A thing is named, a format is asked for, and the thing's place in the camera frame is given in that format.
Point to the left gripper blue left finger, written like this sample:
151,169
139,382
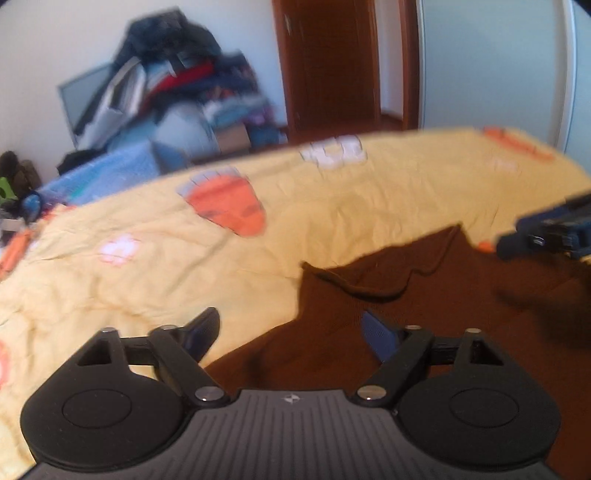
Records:
197,336

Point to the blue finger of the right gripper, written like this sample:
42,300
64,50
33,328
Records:
512,245

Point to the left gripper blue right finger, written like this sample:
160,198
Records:
383,340

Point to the brown knit sweater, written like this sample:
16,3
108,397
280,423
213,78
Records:
535,307

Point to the pile of clothes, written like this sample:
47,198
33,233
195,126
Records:
170,82

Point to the yellow floral bedspread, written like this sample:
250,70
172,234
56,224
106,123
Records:
144,258

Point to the white sliding wardrobe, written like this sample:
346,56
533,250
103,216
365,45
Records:
517,64

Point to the blue quilted blanket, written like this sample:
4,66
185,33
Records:
112,173

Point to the green plastic stool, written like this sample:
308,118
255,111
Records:
6,191

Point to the dark plush toy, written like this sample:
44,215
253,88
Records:
21,175

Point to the brown wooden door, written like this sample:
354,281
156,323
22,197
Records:
329,62

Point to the grey framed board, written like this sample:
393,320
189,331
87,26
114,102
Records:
77,93

